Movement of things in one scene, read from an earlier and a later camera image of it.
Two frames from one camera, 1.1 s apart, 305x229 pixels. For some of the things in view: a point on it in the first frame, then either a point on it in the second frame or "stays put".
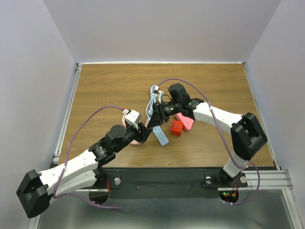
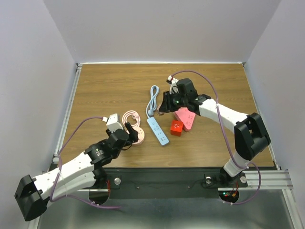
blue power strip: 160,135 stays put
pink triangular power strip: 187,122 stays put
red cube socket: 176,128 stays put
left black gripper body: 132,133 -> 128,142
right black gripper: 156,119 -> 166,105
